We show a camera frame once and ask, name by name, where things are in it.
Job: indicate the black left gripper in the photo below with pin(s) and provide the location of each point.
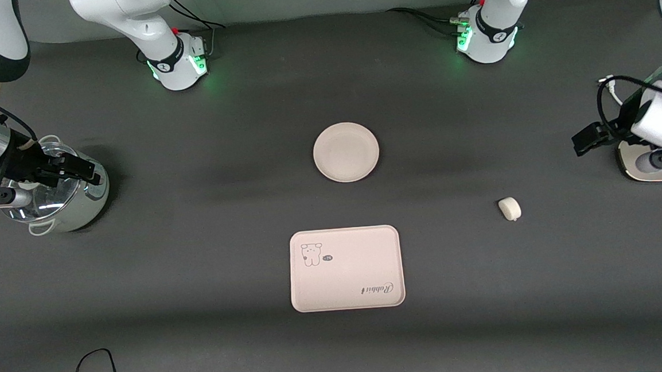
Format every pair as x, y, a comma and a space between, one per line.
627, 115

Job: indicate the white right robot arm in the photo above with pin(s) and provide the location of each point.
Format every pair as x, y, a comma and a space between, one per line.
143, 25

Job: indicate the glass pot lid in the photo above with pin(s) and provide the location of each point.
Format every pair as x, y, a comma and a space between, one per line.
44, 200

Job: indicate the round beige plate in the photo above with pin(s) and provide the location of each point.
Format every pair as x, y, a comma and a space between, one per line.
345, 152

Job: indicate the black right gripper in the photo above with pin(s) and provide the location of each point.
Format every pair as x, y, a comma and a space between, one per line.
21, 159

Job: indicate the white flat appliance base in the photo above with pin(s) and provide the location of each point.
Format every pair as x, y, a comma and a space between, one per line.
632, 170

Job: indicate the beige rectangular rabbit tray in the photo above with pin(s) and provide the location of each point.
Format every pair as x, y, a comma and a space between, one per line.
346, 268

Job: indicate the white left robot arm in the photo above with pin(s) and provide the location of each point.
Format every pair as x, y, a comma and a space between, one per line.
498, 3

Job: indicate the steel pot with glass lid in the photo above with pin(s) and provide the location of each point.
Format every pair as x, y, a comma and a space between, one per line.
82, 207

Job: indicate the white steamed bun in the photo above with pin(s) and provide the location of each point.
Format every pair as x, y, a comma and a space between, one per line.
509, 208

